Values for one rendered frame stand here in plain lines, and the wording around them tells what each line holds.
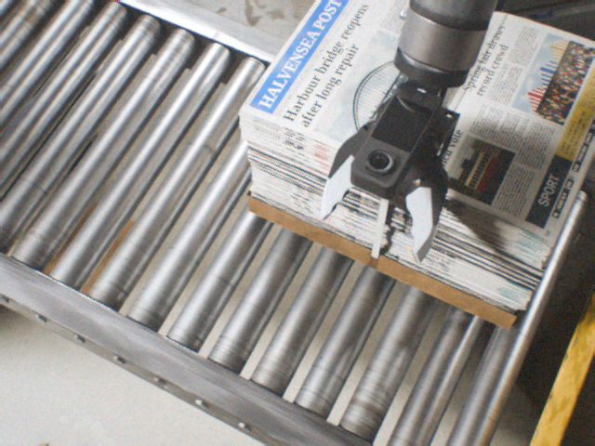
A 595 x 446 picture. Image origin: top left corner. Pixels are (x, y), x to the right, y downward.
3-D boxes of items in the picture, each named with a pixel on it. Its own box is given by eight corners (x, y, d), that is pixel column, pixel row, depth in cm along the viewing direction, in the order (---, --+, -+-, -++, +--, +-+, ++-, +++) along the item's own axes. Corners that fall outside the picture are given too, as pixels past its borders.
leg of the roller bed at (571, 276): (528, 344, 183) (625, 217, 121) (520, 365, 180) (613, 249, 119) (505, 333, 184) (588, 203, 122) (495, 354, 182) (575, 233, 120)
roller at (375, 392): (512, 163, 115) (494, 142, 113) (375, 458, 98) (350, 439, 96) (486, 167, 119) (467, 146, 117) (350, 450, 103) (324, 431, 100)
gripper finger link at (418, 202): (457, 242, 85) (447, 163, 81) (442, 268, 80) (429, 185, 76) (429, 242, 86) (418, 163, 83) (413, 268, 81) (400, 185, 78)
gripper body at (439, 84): (445, 163, 83) (484, 59, 77) (420, 196, 76) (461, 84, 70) (380, 137, 85) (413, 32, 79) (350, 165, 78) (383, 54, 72)
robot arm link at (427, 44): (477, 38, 67) (390, 6, 69) (459, 86, 70) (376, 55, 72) (497, 19, 73) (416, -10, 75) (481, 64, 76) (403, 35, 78)
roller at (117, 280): (274, 77, 127) (272, 58, 122) (116, 326, 110) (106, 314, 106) (248, 66, 128) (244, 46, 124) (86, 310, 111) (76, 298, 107)
